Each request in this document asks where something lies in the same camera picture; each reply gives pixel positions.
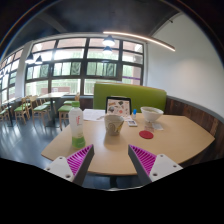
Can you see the small card on table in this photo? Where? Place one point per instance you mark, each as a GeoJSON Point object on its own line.
{"type": "Point", "coordinates": [132, 123]}

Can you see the small leaflet near bowl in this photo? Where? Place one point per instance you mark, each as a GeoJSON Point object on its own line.
{"type": "Point", "coordinates": [157, 126]}

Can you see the patterned ceramic cup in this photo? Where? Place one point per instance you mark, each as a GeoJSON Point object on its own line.
{"type": "Point", "coordinates": [113, 124]}

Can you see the curved linear ceiling light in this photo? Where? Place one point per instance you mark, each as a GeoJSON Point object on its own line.
{"type": "Point", "coordinates": [143, 38]}

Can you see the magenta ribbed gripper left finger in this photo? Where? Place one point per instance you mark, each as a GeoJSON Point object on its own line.
{"type": "Point", "coordinates": [74, 167]}

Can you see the wooden chair green seat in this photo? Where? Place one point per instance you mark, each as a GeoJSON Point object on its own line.
{"type": "Point", "coordinates": [4, 113]}
{"type": "Point", "coordinates": [23, 111]}
{"type": "Point", "coordinates": [65, 108]}
{"type": "Point", "coordinates": [40, 111]}

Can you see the black framed window wall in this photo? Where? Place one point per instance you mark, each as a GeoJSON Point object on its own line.
{"type": "Point", "coordinates": [71, 65]}

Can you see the red round coaster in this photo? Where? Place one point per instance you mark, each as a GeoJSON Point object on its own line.
{"type": "Point", "coordinates": [146, 134]}

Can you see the white paper sheets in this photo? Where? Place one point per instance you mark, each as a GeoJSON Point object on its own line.
{"type": "Point", "coordinates": [93, 114]}

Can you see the white ceramic bowl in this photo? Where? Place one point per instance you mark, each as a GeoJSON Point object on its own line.
{"type": "Point", "coordinates": [151, 114]}

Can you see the framed menu stand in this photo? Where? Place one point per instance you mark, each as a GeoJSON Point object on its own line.
{"type": "Point", "coordinates": [118, 105]}

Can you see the green capped plastic bottle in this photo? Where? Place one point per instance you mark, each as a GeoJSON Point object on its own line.
{"type": "Point", "coordinates": [76, 125]}

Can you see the black pendant lamp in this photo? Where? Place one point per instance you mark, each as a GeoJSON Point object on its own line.
{"type": "Point", "coordinates": [39, 60]}
{"type": "Point", "coordinates": [109, 41]}
{"type": "Point", "coordinates": [30, 59]}
{"type": "Point", "coordinates": [107, 50]}

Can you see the green upholstered bench backrest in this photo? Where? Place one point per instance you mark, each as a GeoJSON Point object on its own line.
{"type": "Point", "coordinates": [139, 95]}

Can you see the small blue capped bottle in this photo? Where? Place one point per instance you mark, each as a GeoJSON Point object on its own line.
{"type": "Point", "coordinates": [134, 113]}

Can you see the background wooden table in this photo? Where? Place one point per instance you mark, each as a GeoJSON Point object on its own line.
{"type": "Point", "coordinates": [54, 96]}

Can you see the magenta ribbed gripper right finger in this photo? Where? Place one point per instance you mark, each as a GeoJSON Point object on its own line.
{"type": "Point", "coordinates": [150, 167]}

